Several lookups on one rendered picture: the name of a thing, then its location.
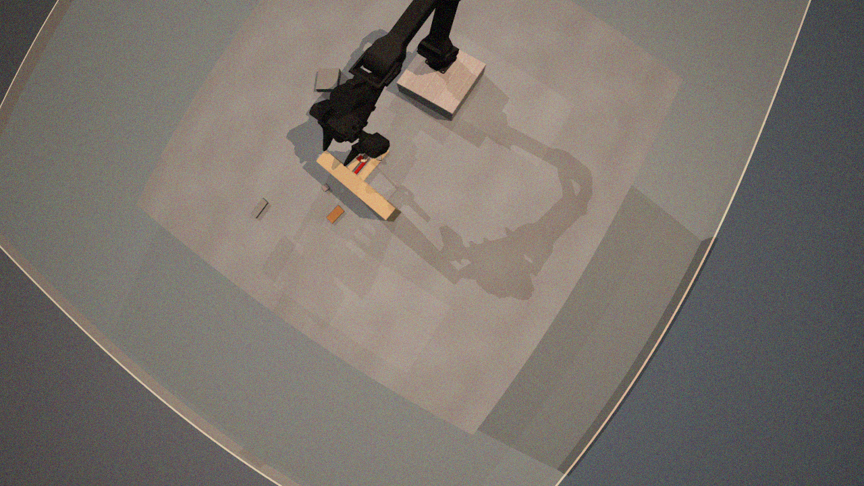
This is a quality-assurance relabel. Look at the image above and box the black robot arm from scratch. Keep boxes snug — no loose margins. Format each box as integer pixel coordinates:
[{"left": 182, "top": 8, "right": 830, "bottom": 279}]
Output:
[{"left": 326, "top": 0, "right": 460, "bottom": 143}]

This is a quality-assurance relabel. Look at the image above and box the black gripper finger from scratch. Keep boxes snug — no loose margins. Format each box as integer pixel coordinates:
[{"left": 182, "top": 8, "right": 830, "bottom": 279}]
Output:
[
  {"left": 344, "top": 143, "right": 363, "bottom": 166},
  {"left": 317, "top": 120, "right": 333, "bottom": 151}
]

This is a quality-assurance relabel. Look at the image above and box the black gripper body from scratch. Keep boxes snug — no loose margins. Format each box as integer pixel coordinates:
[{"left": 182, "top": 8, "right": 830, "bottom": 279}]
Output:
[{"left": 309, "top": 99, "right": 390, "bottom": 158}]

